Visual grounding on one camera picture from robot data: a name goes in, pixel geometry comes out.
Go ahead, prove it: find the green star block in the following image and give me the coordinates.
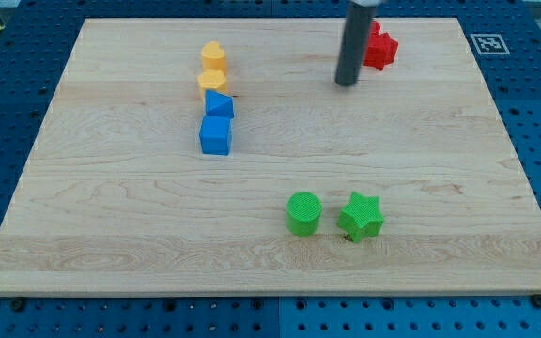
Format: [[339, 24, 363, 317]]
[[337, 192, 384, 243]]

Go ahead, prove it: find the red star block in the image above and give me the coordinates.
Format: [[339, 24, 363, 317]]
[[363, 33, 399, 70]]

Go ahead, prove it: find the red circle block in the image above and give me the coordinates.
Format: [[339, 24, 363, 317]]
[[370, 21, 381, 36]]

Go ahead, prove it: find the green cylinder block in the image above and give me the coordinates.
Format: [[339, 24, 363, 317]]
[[286, 192, 323, 237]]

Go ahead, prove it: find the blue cube block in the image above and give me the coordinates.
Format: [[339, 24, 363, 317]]
[[199, 115, 232, 156]]

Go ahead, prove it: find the blue triangle block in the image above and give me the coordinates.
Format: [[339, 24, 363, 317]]
[[205, 89, 235, 118]]

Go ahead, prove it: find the yellow hexagon block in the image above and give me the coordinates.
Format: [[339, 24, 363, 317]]
[[197, 69, 228, 100]]

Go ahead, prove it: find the wooden board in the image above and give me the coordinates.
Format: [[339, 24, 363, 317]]
[[0, 18, 541, 298]]

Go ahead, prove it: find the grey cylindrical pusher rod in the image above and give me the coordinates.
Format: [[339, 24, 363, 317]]
[[334, 0, 384, 87]]

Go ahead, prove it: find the white fiducial marker tag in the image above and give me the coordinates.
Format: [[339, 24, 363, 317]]
[[471, 33, 510, 55]]

